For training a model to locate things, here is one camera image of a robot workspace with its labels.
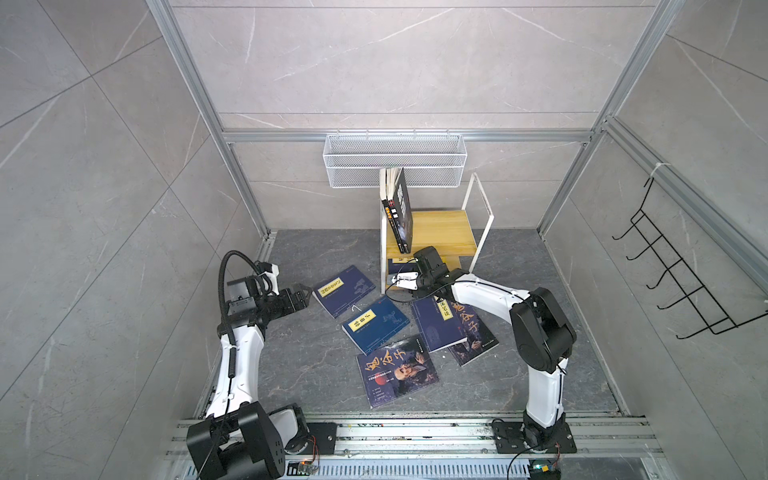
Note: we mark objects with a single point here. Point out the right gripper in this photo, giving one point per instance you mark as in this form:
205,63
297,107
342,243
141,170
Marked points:
421,293

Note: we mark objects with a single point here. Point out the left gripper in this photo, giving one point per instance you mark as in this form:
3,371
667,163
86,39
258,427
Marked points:
299,302

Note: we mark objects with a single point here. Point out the blue book Han Feizi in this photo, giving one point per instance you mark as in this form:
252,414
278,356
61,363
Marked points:
376,325

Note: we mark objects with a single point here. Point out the black wolf book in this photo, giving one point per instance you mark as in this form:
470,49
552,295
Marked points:
402,208

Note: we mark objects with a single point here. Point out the navy book Yi Jing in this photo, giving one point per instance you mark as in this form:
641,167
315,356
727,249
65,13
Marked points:
401,265

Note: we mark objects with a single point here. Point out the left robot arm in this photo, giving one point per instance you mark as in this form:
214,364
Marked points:
237,438

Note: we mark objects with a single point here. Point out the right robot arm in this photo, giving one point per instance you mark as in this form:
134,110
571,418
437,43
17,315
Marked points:
543,334

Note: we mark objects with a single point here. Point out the navy book yellow label far-left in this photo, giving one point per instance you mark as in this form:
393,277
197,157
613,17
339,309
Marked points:
341,292

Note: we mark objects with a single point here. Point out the navy book Mengxi label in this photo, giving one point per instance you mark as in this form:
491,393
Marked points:
439,325

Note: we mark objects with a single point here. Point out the white wooden two-tier shelf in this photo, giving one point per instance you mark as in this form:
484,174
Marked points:
449,231

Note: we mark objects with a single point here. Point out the purple Guiguzi book right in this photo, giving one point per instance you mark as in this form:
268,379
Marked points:
478,337

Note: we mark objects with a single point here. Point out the purple guiguzi book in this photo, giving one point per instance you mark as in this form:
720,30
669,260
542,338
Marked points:
396,370
478,337

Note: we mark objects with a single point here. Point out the black book on shelf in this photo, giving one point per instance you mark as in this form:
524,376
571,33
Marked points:
384,176

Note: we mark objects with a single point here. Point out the purple Guiguzi book front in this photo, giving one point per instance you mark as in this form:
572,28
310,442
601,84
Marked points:
396,370

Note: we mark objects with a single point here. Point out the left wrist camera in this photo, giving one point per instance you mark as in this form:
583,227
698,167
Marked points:
266,274

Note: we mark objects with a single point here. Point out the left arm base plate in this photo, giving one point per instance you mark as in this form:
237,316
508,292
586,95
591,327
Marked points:
312,438

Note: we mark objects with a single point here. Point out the white wire mesh basket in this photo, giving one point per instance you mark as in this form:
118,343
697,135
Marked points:
430,160

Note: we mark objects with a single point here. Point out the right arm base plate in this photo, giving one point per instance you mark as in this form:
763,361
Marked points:
527,436

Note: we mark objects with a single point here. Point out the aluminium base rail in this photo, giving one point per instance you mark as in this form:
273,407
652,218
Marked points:
486,445

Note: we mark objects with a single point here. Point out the black wire hook rack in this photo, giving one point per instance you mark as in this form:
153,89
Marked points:
678,273

